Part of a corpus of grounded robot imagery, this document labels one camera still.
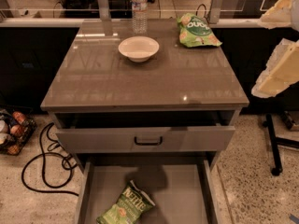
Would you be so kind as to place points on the metal post left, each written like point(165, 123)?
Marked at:
point(103, 6)

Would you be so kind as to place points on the green Kettle chip bag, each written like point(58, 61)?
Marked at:
point(129, 207)

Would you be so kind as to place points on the white ceramic bowl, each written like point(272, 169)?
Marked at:
point(138, 49)

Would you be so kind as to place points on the black drawer handle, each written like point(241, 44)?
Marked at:
point(148, 143)

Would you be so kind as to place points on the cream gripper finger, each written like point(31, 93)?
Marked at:
point(282, 70)
point(284, 13)

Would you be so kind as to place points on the metal post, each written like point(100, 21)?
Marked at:
point(214, 11)
point(103, 6)

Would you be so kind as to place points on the metal post right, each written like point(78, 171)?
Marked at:
point(214, 11)

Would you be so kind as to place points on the grey top drawer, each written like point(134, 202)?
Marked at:
point(121, 140)

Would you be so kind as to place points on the clear plastic water bottle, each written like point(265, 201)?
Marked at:
point(139, 16)

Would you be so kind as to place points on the orange snack packet in basket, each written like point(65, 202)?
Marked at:
point(20, 117)

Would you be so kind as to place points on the black wire basket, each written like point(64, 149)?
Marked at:
point(14, 136)

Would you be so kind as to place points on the black metal stand leg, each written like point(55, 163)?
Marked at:
point(275, 142)

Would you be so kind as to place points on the grey cabinet with counter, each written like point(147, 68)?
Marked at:
point(97, 87)

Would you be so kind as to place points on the grey open middle drawer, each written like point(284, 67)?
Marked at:
point(180, 187)

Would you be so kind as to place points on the green snack bag on counter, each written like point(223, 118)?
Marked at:
point(195, 32)

